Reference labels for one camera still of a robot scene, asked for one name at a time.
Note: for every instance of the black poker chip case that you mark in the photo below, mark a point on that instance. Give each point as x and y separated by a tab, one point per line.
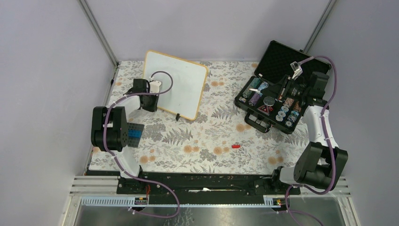
275	97

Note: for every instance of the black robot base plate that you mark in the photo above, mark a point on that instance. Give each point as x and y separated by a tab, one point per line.
178	184

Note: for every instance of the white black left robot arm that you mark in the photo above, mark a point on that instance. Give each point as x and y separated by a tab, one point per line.
109	128

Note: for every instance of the yellow framed whiteboard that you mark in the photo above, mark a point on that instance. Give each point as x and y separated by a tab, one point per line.
187	79

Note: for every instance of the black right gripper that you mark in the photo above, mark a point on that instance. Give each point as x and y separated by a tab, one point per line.
275	90

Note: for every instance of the grey blue lego plate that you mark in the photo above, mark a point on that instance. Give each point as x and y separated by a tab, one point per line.
134	134

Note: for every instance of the grey slotted cable duct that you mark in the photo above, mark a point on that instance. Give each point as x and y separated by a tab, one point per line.
197	201

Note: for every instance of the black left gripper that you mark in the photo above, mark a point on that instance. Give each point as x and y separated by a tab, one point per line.
153	107

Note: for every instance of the aluminium frame rail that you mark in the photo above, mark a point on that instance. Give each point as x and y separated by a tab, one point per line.
98	31

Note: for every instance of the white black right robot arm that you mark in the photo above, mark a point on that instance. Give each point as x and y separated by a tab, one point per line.
320	165

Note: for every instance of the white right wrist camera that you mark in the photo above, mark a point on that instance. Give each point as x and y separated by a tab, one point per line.
296	67

